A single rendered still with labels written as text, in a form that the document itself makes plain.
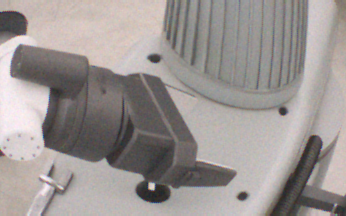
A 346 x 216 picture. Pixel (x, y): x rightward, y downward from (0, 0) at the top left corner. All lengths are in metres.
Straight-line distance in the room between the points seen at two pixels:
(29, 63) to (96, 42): 3.35
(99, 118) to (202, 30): 0.25
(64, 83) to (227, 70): 0.31
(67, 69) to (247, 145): 0.32
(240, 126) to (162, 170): 0.21
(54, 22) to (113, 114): 3.46
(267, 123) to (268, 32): 0.13
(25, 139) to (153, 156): 0.17
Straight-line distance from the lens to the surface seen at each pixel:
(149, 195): 0.92
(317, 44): 1.39
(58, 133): 0.75
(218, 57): 0.98
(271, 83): 1.00
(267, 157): 0.97
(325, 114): 1.54
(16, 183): 3.38
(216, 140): 0.98
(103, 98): 0.77
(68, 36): 4.10
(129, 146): 0.79
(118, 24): 4.14
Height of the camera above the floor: 2.59
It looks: 44 degrees down
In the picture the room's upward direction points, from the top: 7 degrees clockwise
